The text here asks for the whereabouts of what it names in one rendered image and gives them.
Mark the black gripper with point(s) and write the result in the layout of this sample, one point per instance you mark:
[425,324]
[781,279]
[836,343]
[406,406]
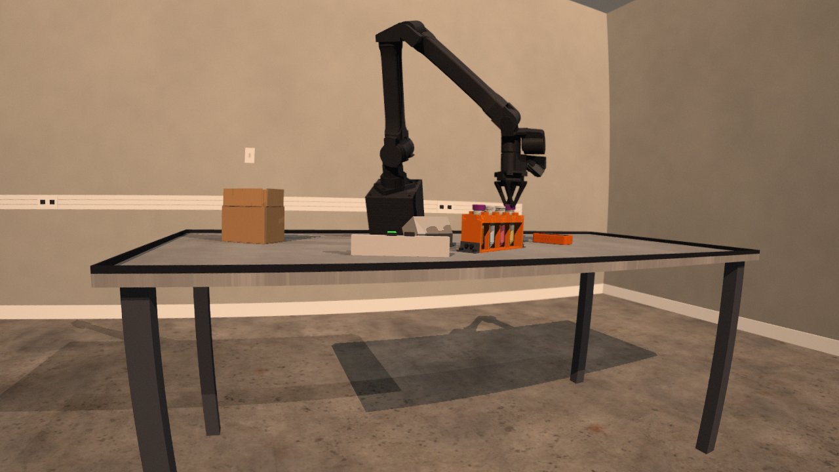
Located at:
[510,182]

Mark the black table edge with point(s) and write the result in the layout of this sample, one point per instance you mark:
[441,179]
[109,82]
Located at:
[108,266]

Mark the brown cardboard box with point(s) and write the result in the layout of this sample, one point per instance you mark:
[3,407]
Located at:
[252,216]

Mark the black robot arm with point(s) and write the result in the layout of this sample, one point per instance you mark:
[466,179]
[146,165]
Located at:
[394,153]

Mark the beige key housing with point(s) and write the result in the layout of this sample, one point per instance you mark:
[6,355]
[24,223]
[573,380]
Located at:
[429,226]

